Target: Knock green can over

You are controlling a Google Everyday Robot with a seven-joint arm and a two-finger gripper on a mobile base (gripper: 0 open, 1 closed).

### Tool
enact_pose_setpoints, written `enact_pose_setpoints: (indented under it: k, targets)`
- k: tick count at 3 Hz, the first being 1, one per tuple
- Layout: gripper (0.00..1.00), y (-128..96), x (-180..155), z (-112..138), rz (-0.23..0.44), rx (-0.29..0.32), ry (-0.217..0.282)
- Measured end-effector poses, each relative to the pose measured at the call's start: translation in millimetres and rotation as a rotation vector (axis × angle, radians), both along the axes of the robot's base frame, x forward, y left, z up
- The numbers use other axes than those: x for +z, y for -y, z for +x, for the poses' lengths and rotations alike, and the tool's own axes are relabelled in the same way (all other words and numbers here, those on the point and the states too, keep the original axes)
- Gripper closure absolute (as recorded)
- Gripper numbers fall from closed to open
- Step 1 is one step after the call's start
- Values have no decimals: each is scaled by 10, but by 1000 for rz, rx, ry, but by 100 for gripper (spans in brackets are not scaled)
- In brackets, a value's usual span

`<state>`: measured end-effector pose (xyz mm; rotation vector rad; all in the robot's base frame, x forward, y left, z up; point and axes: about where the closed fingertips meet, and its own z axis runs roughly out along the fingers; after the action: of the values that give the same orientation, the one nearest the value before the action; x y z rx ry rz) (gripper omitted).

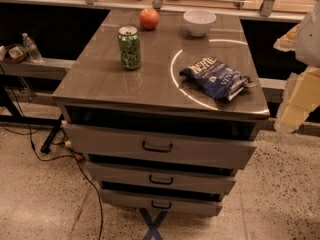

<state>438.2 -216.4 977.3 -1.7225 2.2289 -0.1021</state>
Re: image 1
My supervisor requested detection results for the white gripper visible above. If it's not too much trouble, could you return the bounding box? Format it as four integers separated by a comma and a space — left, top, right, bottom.
273, 0, 320, 133

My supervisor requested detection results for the green soda can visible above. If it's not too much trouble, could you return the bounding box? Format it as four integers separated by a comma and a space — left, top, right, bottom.
118, 26, 141, 70

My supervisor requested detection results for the blue chip bag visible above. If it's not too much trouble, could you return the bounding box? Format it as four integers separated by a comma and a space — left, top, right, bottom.
179, 56, 252, 101

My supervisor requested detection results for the white bowl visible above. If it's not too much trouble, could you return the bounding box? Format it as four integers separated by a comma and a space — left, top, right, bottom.
183, 9, 216, 36

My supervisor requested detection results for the grey drawer cabinet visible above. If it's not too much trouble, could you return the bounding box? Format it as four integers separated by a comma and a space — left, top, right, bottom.
53, 9, 269, 204

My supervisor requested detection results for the red apple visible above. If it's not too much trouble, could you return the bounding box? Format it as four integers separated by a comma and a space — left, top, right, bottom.
139, 9, 159, 30

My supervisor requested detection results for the top grey drawer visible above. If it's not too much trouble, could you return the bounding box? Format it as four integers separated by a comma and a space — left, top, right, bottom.
64, 124, 256, 169

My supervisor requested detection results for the grey drawer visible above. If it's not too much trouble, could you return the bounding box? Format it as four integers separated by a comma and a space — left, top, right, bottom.
86, 162, 235, 194
64, 124, 256, 169
100, 189, 222, 216

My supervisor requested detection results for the middle grey drawer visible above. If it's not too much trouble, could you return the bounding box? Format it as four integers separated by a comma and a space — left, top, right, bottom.
86, 162, 235, 194

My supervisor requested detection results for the bottom grey drawer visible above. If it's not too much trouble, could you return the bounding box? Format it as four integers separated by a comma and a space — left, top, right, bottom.
100, 189, 222, 216

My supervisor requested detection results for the grey side shelf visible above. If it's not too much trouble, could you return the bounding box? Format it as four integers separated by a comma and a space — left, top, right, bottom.
0, 58, 75, 80

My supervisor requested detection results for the clear plastic water bottle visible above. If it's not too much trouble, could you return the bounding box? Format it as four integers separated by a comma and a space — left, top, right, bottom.
22, 33, 42, 63

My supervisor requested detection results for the dark bowl with items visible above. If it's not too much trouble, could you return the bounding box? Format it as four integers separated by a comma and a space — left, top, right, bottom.
0, 44, 28, 64

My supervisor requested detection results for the black floor cable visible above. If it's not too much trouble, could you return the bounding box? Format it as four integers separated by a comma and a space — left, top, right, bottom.
0, 67, 105, 240

